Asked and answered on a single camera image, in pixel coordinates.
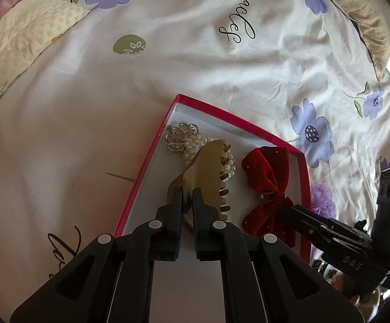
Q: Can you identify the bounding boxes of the beige pillow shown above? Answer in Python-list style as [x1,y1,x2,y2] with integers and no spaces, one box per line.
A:
[307,0,390,82]

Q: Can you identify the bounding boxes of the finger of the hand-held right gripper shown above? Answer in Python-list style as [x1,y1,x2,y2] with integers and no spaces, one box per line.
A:
[283,205,373,247]
[295,221,361,259]

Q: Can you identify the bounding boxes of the red velvet bow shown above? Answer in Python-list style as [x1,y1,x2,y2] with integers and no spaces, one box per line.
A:
[241,146,296,248]

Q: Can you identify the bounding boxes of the white floral bedsheet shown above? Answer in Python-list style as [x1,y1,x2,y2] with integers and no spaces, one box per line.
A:
[0,0,390,323]

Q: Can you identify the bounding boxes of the purple fluffy flower ornament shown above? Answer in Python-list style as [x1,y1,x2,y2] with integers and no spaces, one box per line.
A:
[311,181,337,219]

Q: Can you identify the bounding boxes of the pearl and silver hair accessory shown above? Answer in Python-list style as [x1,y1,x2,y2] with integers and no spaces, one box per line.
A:
[166,122,238,181]

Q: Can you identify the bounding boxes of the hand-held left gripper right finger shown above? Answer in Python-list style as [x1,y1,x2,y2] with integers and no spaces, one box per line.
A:
[192,189,364,323]

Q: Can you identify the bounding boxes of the gold hair claw clip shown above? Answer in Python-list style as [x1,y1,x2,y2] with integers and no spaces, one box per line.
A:
[166,139,233,233]

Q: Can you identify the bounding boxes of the red jewelry box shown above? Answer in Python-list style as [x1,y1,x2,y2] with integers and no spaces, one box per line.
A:
[114,94,312,265]

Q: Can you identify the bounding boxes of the cream dotted blanket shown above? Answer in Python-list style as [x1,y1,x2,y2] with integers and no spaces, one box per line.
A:
[0,0,91,112]

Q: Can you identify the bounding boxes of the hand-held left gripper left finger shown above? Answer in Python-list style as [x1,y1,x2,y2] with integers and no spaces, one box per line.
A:
[10,188,185,323]

